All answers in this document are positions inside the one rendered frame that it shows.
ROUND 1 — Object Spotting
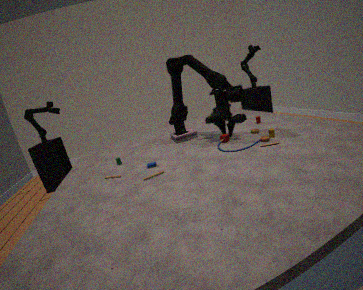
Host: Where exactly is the red block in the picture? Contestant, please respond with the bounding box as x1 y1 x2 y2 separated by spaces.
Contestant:
220 134 229 143

